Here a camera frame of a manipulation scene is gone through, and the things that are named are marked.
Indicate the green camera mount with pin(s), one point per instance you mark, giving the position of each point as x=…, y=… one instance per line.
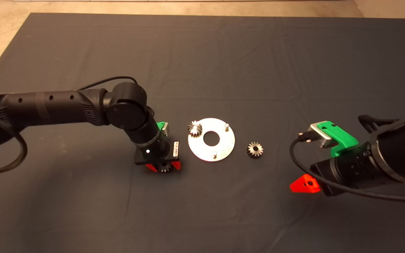
x=160, y=125
x=343, y=138

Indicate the dark table cloth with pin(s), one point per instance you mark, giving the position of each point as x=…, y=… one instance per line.
x=258, y=70

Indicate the silver left camera box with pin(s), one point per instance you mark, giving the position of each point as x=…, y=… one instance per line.
x=166, y=130

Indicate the round metal carrier plate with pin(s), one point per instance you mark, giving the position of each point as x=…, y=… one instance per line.
x=199, y=149

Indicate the silver camera box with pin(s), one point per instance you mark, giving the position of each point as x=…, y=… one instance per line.
x=166, y=130
x=323, y=137

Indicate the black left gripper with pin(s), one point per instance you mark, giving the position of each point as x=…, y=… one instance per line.
x=156, y=153

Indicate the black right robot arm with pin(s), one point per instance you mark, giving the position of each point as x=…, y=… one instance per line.
x=403, y=147

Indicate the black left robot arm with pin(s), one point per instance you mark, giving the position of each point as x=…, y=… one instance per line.
x=65, y=107

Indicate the green left camera mount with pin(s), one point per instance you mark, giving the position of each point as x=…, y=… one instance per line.
x=160, y=125

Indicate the green right camera mount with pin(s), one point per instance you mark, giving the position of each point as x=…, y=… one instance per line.
x=343, y=138

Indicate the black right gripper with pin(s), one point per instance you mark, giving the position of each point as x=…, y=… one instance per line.
x=346, y=172

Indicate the steel planetary gear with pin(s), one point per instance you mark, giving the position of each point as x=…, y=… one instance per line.
x=194, y=130
x=251, y=150
x=165, y=168

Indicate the silver right camera box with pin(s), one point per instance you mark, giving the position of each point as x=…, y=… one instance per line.
x=323, y=137

